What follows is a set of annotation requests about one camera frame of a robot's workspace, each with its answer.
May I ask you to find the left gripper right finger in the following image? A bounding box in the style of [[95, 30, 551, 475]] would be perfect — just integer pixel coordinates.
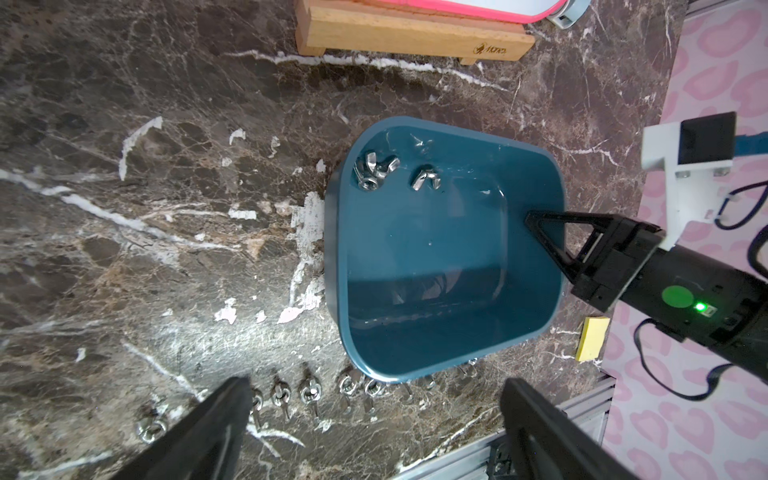
[[500, 378, 635, 479]]

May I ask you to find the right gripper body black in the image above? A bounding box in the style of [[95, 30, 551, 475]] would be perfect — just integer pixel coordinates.
[[571, 215, 767, 380]]

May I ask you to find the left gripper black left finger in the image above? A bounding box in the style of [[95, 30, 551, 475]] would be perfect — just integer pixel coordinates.
[[114, 377, 253, 479]]

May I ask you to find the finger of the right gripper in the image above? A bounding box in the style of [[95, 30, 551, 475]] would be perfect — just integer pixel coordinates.
[[524, 210, 615, 282]]

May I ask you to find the teal plastic storage box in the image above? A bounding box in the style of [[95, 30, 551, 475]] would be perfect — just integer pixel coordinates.
[[324, 116, 566, 383]]

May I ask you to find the pile of wing nuts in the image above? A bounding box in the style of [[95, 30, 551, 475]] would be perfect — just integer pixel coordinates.
[[353, 151, 442, 192]]

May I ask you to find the yellow sticky note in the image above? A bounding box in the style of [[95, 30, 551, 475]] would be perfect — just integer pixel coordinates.
[[575, 317, 611, 362]]

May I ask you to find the pink framed whiteboard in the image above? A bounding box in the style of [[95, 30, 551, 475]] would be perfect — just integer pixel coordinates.
[[385, 0, 566, 24]]

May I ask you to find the wooden easel stand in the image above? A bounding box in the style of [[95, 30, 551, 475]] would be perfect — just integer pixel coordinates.
[[294, 0, 535, 66]]

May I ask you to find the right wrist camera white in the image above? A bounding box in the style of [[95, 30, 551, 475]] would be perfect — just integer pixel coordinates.
[[640, 112, 767, 250]]

